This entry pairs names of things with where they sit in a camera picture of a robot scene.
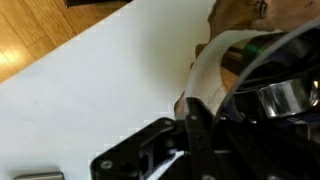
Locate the shiny silver metal cup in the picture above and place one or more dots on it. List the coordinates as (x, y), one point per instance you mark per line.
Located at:
(286, 97)

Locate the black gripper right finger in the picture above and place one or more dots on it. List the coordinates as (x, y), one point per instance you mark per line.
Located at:
(263, 153)

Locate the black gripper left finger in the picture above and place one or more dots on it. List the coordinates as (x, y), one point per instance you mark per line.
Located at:
(160, 146)

